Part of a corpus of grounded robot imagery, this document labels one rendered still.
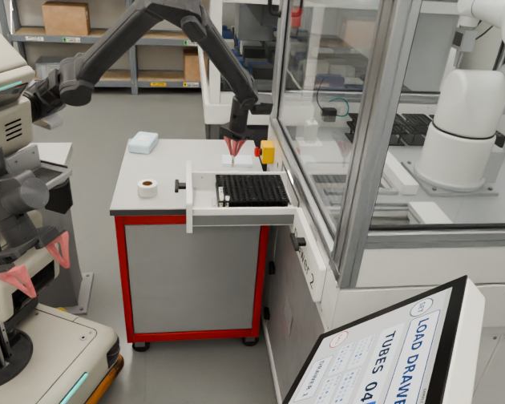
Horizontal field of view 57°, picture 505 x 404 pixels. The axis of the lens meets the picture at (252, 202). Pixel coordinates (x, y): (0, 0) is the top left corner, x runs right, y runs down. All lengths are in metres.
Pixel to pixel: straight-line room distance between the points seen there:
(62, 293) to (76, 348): 0.56
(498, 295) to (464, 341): 0.61
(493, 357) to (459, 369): 0.84
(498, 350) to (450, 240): 0.45
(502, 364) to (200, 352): 1.22
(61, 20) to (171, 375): 3.98
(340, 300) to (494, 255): 0.36
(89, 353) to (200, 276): 0.48
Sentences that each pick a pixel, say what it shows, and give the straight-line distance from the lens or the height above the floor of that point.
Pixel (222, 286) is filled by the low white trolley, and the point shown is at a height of 0.38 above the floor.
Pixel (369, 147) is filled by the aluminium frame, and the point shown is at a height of 1.29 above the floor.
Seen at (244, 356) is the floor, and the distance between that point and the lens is 2.14.
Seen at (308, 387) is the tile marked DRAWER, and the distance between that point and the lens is 0.79.
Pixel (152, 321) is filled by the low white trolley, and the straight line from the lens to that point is 2.01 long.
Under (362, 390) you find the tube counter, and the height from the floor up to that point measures 1.10.
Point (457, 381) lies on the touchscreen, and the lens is 0.61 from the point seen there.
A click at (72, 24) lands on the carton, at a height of 0.70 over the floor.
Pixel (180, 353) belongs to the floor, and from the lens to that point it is 2.15.
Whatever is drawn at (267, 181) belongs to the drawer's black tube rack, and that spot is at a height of 0.90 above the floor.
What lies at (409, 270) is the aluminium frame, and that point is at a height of 0.99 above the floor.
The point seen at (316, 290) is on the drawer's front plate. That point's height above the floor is 0.86.
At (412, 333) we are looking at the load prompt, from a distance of 0.71.
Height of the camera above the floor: 1.62
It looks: 30 degrees down
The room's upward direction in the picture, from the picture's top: 4 degrees clockwise
